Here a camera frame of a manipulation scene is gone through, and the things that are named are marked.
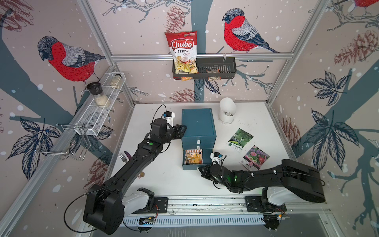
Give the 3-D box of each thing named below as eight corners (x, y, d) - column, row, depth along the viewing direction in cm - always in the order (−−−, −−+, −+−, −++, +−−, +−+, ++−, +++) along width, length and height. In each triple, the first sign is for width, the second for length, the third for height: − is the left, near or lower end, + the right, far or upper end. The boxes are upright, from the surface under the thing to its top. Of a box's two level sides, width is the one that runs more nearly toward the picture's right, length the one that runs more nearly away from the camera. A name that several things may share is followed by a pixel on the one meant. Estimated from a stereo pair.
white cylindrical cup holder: (217, 124, 109) (220, 109, 96) (218, 112, 117) (221, 96, 104) (232, 127, 107) (237, 112, 94) (233, 114, 116) (238, 98, 103)
